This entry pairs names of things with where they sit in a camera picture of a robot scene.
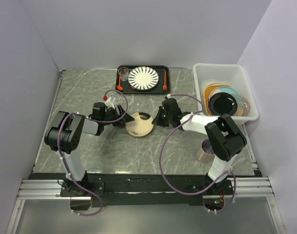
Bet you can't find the beige rimmed bottom bowl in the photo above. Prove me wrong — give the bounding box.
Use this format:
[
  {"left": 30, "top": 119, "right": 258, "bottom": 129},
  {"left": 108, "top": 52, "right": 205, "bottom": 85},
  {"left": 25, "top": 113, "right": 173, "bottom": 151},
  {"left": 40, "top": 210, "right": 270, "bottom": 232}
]
[{"left": 126, "top": 112, "right": 153, "bottom": 134}]

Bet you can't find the black glossy bowl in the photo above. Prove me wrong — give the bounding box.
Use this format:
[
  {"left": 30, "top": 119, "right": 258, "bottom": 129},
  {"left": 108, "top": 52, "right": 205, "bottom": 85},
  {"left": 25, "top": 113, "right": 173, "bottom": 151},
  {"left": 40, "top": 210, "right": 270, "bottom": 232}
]
[{"left": 208, "top": 92, "right": 238, "bottom": 116}]

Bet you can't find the striped white blue plate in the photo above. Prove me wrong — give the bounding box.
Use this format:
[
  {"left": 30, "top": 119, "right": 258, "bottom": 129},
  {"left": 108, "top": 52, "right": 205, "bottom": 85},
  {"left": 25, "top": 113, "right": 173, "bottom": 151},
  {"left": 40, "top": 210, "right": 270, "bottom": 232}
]
[{"left": 128, "top": 66, "right": 159, "bottom": 91}]

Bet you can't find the blue grey plate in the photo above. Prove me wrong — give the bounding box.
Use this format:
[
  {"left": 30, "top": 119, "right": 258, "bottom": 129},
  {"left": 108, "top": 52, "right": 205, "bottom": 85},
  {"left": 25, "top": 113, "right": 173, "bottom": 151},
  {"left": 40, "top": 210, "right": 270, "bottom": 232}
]
[{"left": 209, "top": 86, "right": 244, "bottom": 117}]

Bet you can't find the orange woven pattern plate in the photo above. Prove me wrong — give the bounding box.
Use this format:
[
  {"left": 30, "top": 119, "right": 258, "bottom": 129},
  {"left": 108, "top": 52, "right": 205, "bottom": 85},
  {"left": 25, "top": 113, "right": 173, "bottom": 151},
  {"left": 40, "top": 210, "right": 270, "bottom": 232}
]
[{"left": 203, "top": 82, "right": 229, "bottom": 115}]

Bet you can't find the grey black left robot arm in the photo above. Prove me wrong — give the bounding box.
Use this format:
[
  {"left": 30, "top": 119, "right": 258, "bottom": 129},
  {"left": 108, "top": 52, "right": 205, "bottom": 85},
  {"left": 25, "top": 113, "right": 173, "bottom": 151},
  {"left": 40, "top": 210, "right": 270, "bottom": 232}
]
[{"left": 44, "top": 102, "right": 135, "bottom": 196}]

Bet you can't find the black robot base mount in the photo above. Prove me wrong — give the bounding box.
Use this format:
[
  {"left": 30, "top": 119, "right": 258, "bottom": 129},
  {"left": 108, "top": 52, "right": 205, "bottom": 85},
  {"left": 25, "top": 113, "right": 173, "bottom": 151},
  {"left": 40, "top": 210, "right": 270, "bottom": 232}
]
[{"left": 60, "top": 174, "right": 233, "bottom": 209}]

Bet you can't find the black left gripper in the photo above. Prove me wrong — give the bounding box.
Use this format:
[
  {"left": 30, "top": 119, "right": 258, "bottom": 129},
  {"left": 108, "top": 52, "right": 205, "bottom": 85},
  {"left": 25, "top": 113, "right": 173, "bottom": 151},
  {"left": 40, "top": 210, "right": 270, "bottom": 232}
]
[{"left": 102, "top": 105, "right": 134, "bottom": 127}]

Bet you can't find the dark metallic bowl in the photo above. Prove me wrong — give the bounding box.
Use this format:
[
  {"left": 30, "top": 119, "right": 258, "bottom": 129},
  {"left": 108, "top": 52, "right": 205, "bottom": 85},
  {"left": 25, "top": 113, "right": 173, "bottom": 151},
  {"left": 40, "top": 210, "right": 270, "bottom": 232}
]
[{"left": 241, "top": 96, "right": 251, "bottom": 117}]

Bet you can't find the orange fork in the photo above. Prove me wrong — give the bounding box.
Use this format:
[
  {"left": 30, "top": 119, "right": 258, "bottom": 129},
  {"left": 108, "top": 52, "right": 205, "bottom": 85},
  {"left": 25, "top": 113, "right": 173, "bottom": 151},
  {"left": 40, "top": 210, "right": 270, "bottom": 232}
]
[{"left": 163, "top": 71, "right": 167, "bottom": 91}]

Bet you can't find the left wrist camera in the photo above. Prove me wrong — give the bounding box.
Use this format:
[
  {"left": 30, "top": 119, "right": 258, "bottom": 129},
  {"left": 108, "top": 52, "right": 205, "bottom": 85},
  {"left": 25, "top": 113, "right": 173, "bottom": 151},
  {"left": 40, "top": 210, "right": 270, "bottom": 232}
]
[{"left": 103, "top": 96, "right": 116, "bottom": 109}]

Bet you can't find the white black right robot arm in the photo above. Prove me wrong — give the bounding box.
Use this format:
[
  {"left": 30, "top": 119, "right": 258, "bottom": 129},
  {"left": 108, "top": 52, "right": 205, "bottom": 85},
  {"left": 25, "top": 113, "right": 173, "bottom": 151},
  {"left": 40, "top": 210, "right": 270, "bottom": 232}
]
[{"left": 152, "top": 97, "right": 247, "bottom": 194}]

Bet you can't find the tan bottom plate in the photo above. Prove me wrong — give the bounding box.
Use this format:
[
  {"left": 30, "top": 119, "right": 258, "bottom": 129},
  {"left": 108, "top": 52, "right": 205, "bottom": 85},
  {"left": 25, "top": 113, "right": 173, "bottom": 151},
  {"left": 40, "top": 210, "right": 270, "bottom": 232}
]
[{"left": 129, "top": 133, "right": 149, "bottom": 138}]

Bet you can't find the black serving tray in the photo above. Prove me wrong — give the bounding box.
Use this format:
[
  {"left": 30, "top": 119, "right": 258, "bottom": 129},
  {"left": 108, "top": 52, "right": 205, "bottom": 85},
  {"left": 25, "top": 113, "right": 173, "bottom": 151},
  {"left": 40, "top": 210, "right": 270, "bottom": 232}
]
[{"left": 114, "top": 65, "right": 170, "bottom": 95}]

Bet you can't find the pink beige mug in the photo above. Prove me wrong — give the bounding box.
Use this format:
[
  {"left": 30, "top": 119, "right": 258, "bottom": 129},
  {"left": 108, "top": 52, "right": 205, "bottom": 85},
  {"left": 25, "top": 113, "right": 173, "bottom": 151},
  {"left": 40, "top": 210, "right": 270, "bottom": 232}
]
[{"left": 196, "top": 138, "right": 215, "bottom": 163}]

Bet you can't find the white plastic bin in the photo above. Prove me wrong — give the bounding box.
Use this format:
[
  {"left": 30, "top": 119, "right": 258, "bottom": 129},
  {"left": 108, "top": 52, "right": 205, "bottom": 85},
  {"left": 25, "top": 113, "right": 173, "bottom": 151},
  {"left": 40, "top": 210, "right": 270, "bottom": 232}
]
[{"left": 193, "top": 63, "right": 259, "bottom": 125}]

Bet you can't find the orange spoon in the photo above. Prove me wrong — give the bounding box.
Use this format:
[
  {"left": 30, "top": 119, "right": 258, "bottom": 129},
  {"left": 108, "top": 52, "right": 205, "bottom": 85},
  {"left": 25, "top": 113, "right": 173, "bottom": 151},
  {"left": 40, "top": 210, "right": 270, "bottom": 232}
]
[{"left": 116, "top": 77, "right": 123, "bottom": 91}]

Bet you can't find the clear drinking glass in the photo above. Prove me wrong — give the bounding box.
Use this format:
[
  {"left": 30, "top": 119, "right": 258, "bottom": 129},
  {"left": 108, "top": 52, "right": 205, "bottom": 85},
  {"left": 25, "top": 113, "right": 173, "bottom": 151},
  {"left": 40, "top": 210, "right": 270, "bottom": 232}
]
[{"left": 117, "top": 66, "right": 129, "bottom": 82}]

